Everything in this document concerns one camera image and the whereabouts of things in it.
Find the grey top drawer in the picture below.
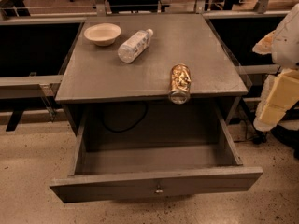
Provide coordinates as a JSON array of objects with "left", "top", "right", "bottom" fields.
[{"left": 50, "top": 101, "right": 263, "bottom": 203}]

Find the grey wooden drawer cabinet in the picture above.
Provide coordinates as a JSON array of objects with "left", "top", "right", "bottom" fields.
[{"left": 55, "top": 13, "right": 249, "bottom": 138}]

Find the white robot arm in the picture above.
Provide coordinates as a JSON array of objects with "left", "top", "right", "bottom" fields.
[{"left": 252, "top": 5, "right": 299, "bottom": 132}]

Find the black cable behind drawer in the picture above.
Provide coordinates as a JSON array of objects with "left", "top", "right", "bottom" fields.
[{"left": 101, "top": 101, "right": 149, "bottom": 133}]

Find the black cables right floor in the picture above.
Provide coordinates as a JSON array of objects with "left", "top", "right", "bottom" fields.
[{"left": 239, "top": 109, "right": 269, "bottom": 145}]

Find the clear plastic water bottle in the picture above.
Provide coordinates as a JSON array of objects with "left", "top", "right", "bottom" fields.
[{"left": 118, "top": 29, "right": 153, "bottom": 63}]

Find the beige paper bowl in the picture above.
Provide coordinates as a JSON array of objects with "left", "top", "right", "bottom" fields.
[{"left": 84, "top": 23, "right": 121, "bottom": 46}]

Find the golden snack jar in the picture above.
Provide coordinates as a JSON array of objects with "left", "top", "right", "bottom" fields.
[{"left": 168, "top": 63, "right": 192, "bottom": 105}]

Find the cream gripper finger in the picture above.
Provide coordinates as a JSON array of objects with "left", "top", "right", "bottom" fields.
[{"left": 252, "top": 31, "right": 275, "bottom": 55}]

